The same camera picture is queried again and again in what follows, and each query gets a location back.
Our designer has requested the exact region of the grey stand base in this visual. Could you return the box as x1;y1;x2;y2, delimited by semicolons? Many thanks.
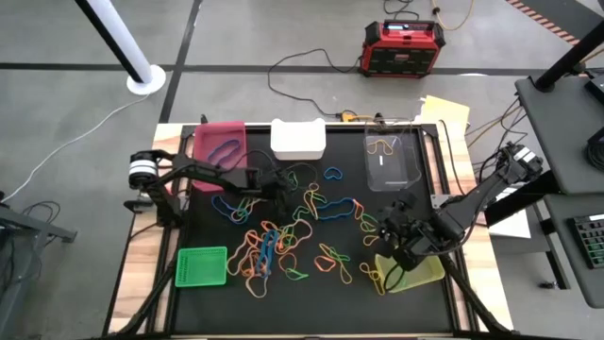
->
0;191;79;340

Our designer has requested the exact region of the coiled black cable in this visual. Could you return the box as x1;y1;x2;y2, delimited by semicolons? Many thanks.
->
584;126;604;174

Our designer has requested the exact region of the black frame strut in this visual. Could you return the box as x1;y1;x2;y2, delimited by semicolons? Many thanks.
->
110;254;186;337
438;254;513;337

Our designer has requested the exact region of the pink plastic basket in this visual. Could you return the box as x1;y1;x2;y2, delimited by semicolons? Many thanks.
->
192;120;249;194

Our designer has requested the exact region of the black floor power cable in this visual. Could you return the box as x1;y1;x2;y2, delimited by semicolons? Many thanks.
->
266;47;362;118

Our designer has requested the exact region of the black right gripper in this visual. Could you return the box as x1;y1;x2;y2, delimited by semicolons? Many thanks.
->
377;191;428;274

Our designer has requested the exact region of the black cable bundle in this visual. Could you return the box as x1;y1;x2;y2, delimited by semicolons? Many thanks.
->
20;199;63;227
463;97;526;167

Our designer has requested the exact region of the black table frame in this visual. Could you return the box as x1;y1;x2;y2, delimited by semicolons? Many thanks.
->
159;122;468;337

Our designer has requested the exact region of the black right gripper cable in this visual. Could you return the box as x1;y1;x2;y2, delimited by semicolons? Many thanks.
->
382;262;409;292

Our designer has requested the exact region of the black support beam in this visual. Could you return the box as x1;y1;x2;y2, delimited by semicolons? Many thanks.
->
483;168;567;229

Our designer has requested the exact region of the green plastic basket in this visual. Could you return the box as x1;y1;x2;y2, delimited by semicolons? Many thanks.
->
174;246;228;289

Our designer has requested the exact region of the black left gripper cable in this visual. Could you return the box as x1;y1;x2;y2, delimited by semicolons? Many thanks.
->
238;148;320;191

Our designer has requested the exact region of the pole with white round base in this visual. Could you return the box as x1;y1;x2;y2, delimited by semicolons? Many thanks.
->
74;0;168;97

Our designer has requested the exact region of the white floor cable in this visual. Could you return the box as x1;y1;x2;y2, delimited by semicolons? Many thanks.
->
0;93;151;204

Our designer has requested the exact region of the white plastic basket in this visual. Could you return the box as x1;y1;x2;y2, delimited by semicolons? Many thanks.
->
270;117;327;162

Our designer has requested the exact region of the yellow power plug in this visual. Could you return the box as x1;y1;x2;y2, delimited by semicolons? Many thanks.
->
340;110;375;124

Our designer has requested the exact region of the flat black desk device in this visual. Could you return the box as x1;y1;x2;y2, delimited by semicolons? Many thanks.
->
583;70;604;108

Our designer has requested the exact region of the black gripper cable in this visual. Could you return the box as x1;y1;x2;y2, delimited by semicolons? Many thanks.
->
238;148;320;191
382;262;409;292

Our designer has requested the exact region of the thin blue rubber band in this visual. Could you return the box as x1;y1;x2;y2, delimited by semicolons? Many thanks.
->
210;194;252;225
206;138;243;167

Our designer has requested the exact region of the red black portable power station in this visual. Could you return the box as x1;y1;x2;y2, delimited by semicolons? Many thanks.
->
359;19;447;79

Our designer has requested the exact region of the yellow plastic basket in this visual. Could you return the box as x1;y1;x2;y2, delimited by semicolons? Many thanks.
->
374;252;446;295

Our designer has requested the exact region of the clear plastic basket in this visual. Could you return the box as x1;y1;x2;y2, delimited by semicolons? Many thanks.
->
362;123;423;193

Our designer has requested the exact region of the thin tan rubber band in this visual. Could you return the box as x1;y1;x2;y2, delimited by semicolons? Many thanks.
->
243;275;270;299

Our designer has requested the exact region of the black table mat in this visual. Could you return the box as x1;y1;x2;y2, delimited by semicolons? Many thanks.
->
170;125;455;334

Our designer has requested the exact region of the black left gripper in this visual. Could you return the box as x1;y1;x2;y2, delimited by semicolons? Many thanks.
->
254;165;294;226

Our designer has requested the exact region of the grey desk top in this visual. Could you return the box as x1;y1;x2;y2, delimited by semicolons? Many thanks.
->
542;193;604;309
513;70;604;196

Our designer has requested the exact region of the black desk post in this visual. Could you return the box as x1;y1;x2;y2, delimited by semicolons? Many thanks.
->
533;21;604;94

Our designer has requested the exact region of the backlit computer keyboard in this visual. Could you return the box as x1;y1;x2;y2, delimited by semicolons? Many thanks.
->
572;212;604;271

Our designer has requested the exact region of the white paper sheet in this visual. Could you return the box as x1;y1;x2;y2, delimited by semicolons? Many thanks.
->
487;209;533;241

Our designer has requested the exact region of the yellow paper sheet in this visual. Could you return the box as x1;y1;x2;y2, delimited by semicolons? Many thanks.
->
416;94;472;139

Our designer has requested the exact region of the yellow extension cable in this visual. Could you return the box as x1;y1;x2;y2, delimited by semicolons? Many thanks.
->
430;0;475;32

